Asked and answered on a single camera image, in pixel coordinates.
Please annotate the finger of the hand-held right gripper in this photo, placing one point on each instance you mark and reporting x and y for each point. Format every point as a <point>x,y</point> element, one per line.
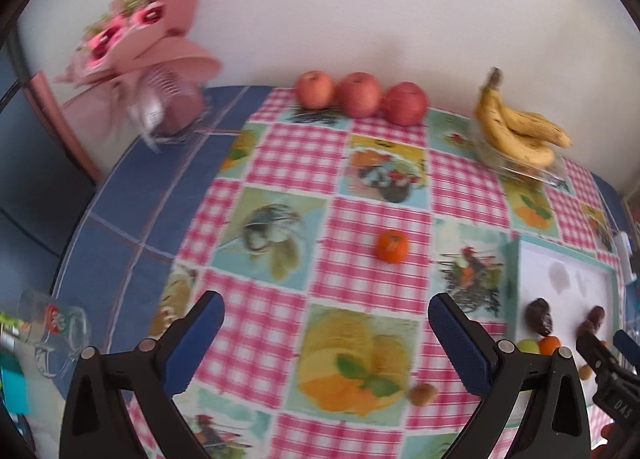
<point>597,356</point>
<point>627,343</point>

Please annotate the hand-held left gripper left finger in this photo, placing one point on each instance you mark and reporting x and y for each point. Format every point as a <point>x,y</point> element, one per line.
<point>192,344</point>

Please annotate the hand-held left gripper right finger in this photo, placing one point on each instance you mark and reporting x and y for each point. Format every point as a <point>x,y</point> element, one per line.
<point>460,344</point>

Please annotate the small brown kiwi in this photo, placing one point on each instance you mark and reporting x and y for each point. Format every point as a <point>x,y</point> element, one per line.
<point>584,371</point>

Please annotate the dark brown avocado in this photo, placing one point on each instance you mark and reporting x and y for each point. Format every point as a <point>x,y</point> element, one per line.
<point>539,315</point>
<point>595,316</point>

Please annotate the orange tangerine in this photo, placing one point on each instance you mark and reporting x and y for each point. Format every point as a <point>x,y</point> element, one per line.
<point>392,245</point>
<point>549,345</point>

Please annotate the white tray with teal rim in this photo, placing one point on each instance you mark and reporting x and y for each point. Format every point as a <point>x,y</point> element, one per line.
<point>595,284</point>

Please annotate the person's right hand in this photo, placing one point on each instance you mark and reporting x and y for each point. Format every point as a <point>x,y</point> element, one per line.
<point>609,431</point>

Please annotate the small brown nut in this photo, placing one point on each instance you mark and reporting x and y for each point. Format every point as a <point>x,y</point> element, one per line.
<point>422,395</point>

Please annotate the green apple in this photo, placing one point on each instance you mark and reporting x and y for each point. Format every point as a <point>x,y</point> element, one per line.
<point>527,346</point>

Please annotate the glass mug with red label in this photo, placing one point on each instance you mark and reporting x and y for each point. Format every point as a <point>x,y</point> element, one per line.
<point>50,334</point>

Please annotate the blue tablecloth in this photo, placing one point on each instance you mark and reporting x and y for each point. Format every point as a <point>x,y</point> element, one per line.
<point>140,199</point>

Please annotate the green packet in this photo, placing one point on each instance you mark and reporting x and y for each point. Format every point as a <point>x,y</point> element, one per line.
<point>12,324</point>

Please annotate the teal box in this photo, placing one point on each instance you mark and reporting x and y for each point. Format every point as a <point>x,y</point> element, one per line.
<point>12,389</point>

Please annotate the clear glass bowl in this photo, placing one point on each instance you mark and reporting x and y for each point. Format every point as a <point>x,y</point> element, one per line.
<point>545,176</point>

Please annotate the spotted yellow banana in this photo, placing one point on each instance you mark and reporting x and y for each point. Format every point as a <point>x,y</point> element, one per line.
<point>520,148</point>
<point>540,126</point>

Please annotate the pink checkered picture tablecloth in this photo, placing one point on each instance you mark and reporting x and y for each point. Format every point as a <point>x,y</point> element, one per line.
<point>300,154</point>

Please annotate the clear vase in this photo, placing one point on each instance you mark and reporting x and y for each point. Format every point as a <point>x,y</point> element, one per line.
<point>170,104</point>

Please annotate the large red apple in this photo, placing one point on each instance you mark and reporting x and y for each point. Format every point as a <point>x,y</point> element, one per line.
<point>405,103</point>

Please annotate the medium red apple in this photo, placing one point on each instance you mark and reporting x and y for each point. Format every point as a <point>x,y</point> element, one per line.
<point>357,94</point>

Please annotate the small pink apple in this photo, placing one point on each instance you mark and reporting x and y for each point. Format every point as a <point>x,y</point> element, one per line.
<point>314,89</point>

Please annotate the pink wrapped flower bouquet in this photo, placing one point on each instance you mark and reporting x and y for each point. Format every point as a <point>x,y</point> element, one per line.
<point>130,39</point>

